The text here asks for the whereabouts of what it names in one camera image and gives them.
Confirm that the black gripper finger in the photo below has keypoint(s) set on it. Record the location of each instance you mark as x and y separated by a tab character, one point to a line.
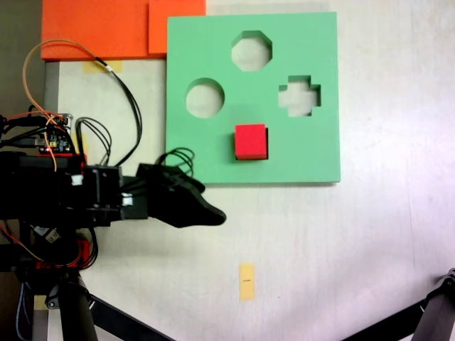
192	186
195	211

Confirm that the red square foam block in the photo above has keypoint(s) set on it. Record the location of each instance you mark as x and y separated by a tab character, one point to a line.
250	140

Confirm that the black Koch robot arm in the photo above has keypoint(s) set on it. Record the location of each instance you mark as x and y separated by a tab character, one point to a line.
35	184

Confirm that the small orange foam block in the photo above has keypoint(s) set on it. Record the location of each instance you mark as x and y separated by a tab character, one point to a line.
158	25

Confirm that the green shape sorter board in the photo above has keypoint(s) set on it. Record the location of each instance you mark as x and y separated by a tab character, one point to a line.
213	167

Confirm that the yellow tape marker strip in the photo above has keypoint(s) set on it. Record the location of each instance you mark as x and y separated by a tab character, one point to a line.
247	282

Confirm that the small yellow tape piece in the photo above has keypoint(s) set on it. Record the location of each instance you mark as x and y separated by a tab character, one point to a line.
85	142
39	302

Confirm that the wide yellow tape piece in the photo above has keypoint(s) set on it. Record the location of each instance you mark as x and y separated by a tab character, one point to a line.
117	66

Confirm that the black tripod leg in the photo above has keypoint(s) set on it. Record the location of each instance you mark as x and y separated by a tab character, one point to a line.
439	319
76	319

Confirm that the grey metal rail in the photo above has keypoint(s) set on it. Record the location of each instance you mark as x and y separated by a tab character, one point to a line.
51	89

